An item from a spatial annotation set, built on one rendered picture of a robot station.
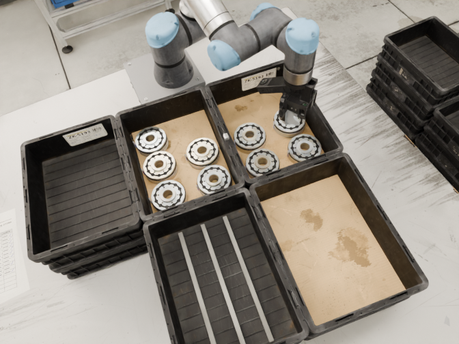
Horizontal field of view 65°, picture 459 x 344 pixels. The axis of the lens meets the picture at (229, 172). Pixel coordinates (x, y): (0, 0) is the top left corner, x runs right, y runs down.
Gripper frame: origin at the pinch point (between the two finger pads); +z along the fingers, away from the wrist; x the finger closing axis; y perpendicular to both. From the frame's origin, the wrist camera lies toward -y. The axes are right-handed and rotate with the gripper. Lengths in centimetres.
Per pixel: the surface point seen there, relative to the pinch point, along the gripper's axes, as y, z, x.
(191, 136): -26.4, 6.9, -15.7
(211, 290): 6, 7, -54
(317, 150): 12.6, 3.9, -3.0
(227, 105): -22.5, 6.9, 1.3
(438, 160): 56, 63, 58
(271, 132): -3.8, 6.9, -1.6
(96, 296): -25, 20, -72
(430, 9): 20, 90, 204
